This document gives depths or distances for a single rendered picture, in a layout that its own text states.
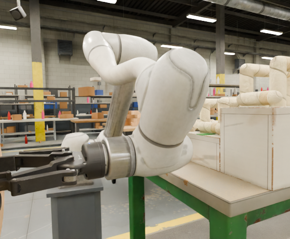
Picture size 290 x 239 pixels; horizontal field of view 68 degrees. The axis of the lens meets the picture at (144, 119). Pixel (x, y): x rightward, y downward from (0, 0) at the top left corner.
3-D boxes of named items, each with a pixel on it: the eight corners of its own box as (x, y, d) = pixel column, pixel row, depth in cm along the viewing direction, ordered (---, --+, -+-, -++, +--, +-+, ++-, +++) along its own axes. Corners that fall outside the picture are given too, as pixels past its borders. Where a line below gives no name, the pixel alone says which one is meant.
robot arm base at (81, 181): (52, 179, 125) (52, 170, 125) (91, 174, 132) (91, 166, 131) (49, 190, 108) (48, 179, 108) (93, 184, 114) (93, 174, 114)
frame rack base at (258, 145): (274, 192, 43) (275, 106, 42) (219, 172, 57) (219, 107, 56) (344, 172, 54) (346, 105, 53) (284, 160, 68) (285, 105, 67)
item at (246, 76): (247, 107, 52) (247, 68, 52) (236, 107, 55) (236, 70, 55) (256, 106, 54) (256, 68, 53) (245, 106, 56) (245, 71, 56)
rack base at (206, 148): (221, 172, 56) (221, 138, 56) (184, 159, 71) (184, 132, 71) (286, 160, 68) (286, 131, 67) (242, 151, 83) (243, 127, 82)
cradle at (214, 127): (220, 134, 59) (220, 123, 59) (194, 131, 70) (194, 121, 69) (229, 133, 61) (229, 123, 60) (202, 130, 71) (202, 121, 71)
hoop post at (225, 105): (223, 136, 60) (223, 102, 59) (215, 134, 63) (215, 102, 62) (232, 135, 61) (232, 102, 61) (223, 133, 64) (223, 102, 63)
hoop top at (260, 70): (247, 75, 52) (247, 61, 52) (236, 77, 55) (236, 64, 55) (298, 78, 60) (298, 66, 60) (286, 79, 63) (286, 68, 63)
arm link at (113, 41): (89, 39, 74) (125, 43, 81) (79, 21, 86) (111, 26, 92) (85, 72, 82) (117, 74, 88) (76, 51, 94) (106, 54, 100)
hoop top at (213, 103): (203, 108, 67) (203, 98, 67) (197, 108, 70) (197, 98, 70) (249, 107, 75) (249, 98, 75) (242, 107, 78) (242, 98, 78)
